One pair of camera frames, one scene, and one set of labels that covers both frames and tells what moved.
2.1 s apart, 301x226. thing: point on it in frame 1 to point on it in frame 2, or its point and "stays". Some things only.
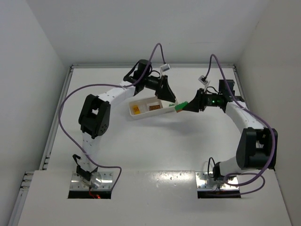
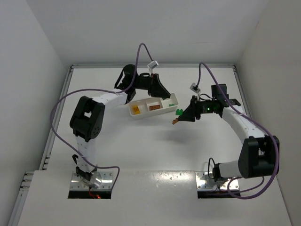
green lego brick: (180, 106) to (179, 112)
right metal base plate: (203, 181) stays
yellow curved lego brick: (136, 109) stays
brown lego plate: (154, 107) stays
